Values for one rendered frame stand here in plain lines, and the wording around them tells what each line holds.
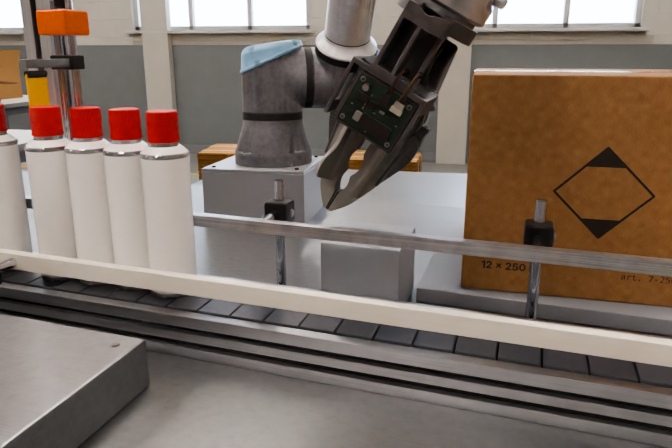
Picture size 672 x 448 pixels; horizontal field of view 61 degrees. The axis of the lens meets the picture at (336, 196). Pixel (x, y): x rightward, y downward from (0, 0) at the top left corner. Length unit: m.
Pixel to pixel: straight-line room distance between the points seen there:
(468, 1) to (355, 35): 0.59
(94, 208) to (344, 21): 0.55
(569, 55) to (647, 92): 5.46
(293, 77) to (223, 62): 5.46
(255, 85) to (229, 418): 0.68
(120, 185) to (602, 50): 5.81
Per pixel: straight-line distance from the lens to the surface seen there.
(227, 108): 6.55
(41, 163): 0.73
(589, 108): 0.72
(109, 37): 7.13
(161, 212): 0.64
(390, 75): 0.47
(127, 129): 0.67
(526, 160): 0.72
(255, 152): 1.08
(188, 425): 0.56
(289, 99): 1.09
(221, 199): 1.09
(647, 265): 0.60
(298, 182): 1.04
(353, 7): 1.03
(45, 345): 0.62
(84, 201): 0.71
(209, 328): 0.62
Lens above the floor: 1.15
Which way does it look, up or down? 14 degrees down
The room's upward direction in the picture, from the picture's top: straight up
